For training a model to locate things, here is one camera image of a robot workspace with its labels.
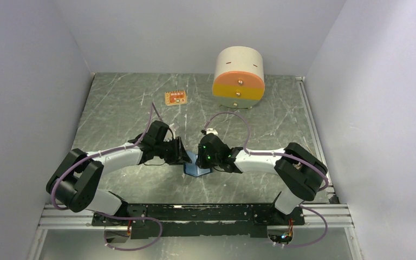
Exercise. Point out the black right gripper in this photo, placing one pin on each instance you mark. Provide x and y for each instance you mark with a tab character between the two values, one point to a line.
200	160

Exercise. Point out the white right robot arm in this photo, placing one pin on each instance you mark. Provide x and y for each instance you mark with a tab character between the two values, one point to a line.
303	174

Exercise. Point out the orange patterned card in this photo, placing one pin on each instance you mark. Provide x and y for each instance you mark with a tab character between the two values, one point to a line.
176	97

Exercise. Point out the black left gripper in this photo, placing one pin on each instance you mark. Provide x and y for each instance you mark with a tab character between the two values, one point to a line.
180	156

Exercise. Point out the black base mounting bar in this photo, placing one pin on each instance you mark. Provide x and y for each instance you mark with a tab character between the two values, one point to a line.
190	220

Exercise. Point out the round pastel drawer cabinet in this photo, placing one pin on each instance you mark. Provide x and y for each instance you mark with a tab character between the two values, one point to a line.
239	77

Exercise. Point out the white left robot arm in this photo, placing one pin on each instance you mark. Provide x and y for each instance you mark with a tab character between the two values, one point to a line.
75	182

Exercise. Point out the blue card holder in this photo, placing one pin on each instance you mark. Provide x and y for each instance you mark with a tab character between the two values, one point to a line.
191	169

